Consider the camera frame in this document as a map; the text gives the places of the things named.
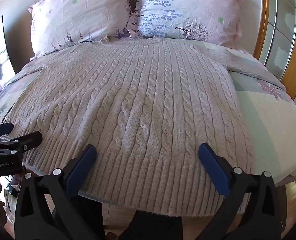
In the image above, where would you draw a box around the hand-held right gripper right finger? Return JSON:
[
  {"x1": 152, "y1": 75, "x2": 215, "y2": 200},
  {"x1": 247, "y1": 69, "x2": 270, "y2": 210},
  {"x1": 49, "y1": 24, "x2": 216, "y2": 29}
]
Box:
[{"x1": 195, "y1": 142, "x2": 288, "y2": 240}]

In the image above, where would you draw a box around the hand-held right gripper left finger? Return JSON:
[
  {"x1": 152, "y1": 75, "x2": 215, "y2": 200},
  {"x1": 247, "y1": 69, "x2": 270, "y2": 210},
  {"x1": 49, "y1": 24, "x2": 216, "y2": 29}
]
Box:
[{"x1": 14, "y1": 144, "x2": 106, "y2": 240}]

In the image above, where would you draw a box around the pink floral pillow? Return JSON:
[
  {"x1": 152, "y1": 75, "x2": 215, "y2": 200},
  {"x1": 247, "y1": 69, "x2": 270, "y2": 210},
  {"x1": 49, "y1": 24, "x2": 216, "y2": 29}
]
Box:
[{"x1": 29, "y1": 0, "x2": 131, "y2": 58}]

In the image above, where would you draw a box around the beige cable-knit sweater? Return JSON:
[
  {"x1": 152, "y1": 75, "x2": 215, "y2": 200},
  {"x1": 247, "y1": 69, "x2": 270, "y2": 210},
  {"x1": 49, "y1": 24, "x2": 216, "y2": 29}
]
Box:
[{"x1": 3, "y1": 37, "x2": 266, "y2": 218}]

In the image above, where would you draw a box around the black cable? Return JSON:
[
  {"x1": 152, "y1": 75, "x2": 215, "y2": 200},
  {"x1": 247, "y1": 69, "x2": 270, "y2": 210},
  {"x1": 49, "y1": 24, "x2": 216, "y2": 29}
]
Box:
[{"x1": 3, "y1": 171, "x2": 31, "y2": 200}]

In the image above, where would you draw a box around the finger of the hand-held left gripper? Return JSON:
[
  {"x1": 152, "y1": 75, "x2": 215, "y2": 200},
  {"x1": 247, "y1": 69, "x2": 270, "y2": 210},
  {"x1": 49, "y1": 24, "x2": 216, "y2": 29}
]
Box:
[
  {"x1": 0, "y1": 131, "x2": 43, "y2": 156},
  {"x1": 0, "y1": 122, "x2": 14, "y2": 140}
]

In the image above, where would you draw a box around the pink lavender-print pillow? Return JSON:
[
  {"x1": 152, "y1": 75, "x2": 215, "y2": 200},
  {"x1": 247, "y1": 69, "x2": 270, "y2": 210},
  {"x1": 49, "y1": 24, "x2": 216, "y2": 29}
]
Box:
[{"x1": 127, "y1": 0, "x2": 249, "y2": 49}]

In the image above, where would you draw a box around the wooden frame with glass panels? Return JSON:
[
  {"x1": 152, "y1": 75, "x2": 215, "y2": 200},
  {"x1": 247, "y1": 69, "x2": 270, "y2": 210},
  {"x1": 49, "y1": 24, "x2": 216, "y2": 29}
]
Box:
[{"x1": 253, "y1": 0, "x2": 296, "y2": 100}]

